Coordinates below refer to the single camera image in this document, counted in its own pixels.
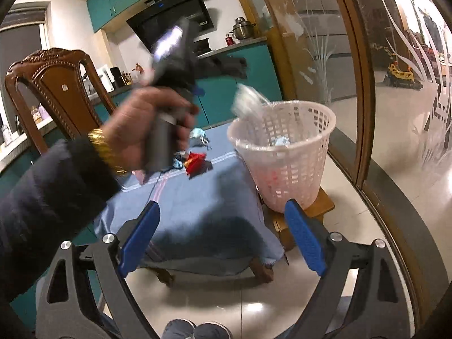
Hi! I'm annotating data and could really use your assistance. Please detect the black countertop appliance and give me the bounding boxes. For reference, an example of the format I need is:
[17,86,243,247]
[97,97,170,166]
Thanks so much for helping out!
[110,67,126,88]

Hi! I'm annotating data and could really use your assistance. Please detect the white paper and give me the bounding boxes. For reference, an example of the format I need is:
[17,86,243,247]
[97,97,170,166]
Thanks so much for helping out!
[231,84,272,117]

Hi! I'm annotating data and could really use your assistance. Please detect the stainless steel pot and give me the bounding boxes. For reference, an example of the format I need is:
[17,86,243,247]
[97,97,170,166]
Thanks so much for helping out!
[231,17,255,40]

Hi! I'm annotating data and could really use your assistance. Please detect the light blue face mask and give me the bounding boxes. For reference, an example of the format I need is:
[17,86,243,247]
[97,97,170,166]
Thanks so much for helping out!
[189,129,212,151]

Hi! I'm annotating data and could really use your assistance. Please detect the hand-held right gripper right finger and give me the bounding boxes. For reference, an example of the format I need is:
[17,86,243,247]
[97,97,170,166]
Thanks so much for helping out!
[282,199,413,339]

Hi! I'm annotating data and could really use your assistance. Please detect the gold bracelet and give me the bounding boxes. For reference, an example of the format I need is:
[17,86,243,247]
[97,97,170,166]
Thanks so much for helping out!
[88,128,128,176]

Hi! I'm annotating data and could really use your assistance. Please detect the lavender jar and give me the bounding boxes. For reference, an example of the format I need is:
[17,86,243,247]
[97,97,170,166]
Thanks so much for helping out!
[30,106,48,125]

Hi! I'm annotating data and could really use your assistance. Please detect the yellow toy excavator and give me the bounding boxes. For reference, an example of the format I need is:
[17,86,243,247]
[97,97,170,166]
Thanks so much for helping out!
[383,44,424,90]

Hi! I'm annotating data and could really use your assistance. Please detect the person's left hand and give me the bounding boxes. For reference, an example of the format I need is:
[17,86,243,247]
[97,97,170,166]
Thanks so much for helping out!
[102,86,200,173]

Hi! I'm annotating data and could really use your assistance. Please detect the blue striped blanket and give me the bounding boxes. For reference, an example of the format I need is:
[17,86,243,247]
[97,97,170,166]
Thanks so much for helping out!
[92,127,286,277]

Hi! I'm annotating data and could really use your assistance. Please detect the small wooden stool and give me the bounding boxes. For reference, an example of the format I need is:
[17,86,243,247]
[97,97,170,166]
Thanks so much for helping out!
[263,187,335,251]

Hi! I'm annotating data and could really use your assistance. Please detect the red foil wrapper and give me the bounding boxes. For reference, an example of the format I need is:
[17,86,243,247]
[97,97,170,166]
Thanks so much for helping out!
[184,151,213,176]

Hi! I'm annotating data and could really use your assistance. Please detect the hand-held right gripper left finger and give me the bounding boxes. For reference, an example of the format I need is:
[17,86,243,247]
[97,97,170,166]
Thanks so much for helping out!
[35,201,162,339]

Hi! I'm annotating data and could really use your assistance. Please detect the person's left forearm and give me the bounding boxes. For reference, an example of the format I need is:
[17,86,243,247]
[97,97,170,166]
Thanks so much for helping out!
[0,138,121,304]

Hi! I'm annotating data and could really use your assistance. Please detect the carved wooden chair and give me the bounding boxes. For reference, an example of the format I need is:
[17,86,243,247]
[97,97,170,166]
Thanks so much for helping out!
[4,47,274,288]

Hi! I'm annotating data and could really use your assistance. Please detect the black range hood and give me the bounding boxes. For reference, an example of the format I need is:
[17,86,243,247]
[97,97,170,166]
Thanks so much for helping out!
[126,0,216,48]

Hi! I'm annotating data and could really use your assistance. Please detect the kitchen window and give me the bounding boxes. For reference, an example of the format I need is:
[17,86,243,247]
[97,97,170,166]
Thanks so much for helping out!
[0,7,48,75]

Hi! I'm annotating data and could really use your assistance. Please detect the white plastic waste basket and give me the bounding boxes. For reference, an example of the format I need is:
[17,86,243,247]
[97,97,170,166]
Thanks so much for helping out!
[227,100,337,214]

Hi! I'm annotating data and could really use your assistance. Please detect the wooden framed etched glass door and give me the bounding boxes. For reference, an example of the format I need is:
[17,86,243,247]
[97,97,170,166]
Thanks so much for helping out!
[231,0,452,325]

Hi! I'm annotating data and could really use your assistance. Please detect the teal kitchen base cabinets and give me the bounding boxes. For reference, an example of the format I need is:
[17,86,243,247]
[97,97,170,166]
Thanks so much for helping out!
[0,37,283,325]

